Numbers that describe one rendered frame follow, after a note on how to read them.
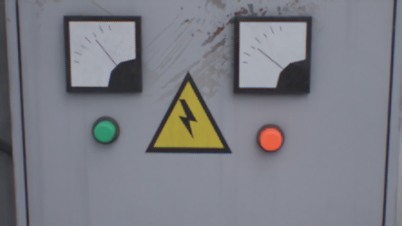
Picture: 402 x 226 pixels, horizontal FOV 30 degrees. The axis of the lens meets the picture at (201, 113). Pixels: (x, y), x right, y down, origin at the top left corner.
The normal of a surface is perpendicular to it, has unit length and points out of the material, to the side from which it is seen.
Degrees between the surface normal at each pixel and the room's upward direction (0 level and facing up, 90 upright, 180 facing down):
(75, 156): 90
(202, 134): 90
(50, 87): 90
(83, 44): 90
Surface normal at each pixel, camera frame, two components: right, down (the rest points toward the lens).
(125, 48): -0.04, 0.21
